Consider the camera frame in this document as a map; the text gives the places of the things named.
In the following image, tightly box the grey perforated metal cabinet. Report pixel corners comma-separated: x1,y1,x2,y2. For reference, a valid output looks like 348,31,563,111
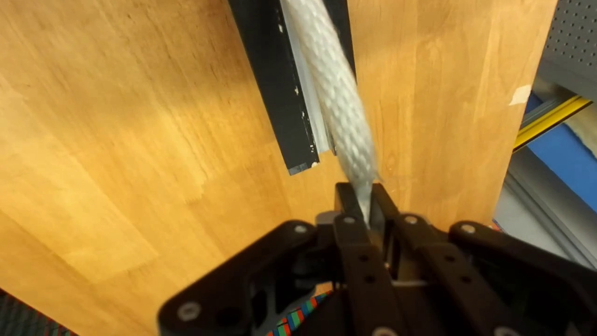
537,0,597,104

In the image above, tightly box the rainbow ribbon cable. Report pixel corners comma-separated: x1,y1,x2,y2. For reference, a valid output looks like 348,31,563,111
266,291,332,336

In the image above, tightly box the long black grooved rail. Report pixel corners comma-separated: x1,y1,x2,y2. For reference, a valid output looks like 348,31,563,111
225,0,358,175

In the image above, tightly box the blue board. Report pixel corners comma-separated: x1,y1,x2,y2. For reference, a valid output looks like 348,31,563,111
524,119,597,216

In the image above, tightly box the yellow floor strip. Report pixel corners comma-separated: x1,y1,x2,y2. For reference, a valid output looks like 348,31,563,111
511,93,593,151

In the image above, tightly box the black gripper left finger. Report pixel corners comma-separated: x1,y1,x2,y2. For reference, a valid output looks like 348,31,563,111
156,181,406,336

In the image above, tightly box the white braided rope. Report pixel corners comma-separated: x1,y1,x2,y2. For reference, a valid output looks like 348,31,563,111
281,0,380,220

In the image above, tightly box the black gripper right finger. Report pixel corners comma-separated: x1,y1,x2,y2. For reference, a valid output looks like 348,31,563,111
371,182,597,336

